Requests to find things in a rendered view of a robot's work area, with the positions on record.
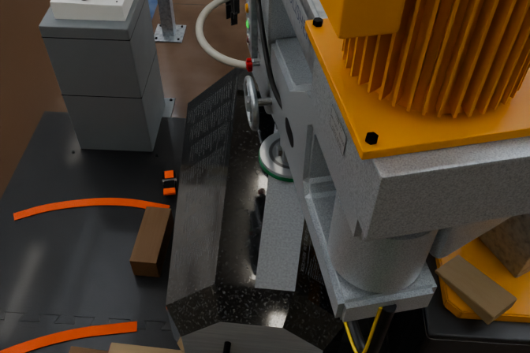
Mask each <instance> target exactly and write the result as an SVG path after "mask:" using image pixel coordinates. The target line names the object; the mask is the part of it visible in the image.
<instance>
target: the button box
mask: <svg viewBox="0 0 530 353"><path fill-rule="evenodd" d="M247 1H248V4H249V15H248V14H247V13H246V17H247V18H248V19H249V24H250V30H248V28H247V34H249V38H250V46H249V45H248V48H249V52H250V54H251V58H252V59H253V58H257V12H256V0H246V2H247Z"/></svg>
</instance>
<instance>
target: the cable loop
mask: <svg viewBox="0 0 530 353"><path fill-rule="evenodd" d="M396 308H397V305H396V304H394V305H389V306H384V307H379V309H378V312H377V315H376V317H375V320H374V322H373V325H372V327H371V331H370V334H369V337H368V341H367V343H365V341H364V338H363V335H362V333H361V331H360V326H359V324H358V321H357V320H355V321H347V322H344V325H345V329H346V332H347V335H348V338H349V341H350V343H351V346H352V348H353V351H354V353H379V351H380V348H381V347H382V344H383V341H384V339H385V336H386V333H387V330H388V328H389V326H390V323H391V321H392V318H393V316H394V312H395V310H396Z"/></svg>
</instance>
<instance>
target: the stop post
mask: <svg viewBox="0 0 530 353"><path fill-rule="evenodd" d="M158 6H159V16H160V21H161V24H158V25H157V28H156V30H155V34H154V37H155V42H161V43H182V40H183V37H184V33H185V29H186V25H179V24H175V18H174V7H173V0H158Z"/></svg>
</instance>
